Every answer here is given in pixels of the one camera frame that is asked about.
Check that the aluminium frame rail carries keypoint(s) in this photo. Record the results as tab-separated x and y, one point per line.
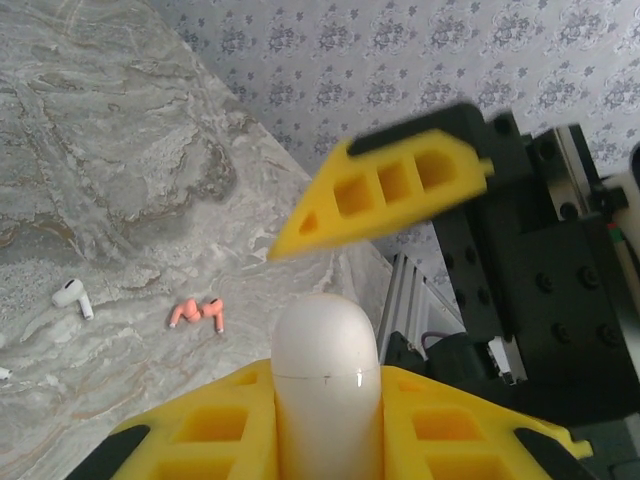
410	290

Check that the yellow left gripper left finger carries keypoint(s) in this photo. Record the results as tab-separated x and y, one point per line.
210	450

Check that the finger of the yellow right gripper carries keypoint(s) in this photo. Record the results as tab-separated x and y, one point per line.
400	210

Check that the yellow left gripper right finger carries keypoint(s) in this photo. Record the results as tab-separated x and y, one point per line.
450	450

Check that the white earbud charging case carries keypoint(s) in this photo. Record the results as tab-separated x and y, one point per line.
325	350

